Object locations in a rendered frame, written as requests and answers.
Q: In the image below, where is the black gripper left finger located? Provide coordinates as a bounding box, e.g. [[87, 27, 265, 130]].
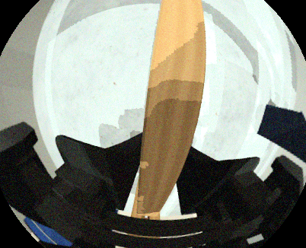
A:
[[55, 132, 143, 211]]

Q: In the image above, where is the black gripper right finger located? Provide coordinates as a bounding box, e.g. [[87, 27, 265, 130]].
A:
[[177, 146, 260, 215]]

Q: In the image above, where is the wooden block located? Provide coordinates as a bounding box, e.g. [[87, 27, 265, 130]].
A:
[[126, 182, 161, 238]]

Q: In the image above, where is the wooden rail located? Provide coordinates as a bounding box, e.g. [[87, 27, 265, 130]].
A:
[[136, 0, 207, 217]]

